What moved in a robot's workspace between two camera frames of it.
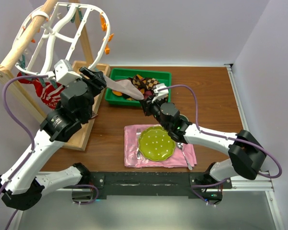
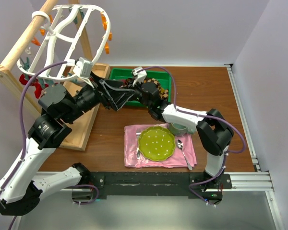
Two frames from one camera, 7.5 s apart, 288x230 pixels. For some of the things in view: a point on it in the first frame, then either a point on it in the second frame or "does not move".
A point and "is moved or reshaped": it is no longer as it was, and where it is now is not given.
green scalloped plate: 155,143 does not move
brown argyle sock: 138,82 is moved or reshaped
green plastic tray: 162,77 does not move
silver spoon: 181,145 does not move
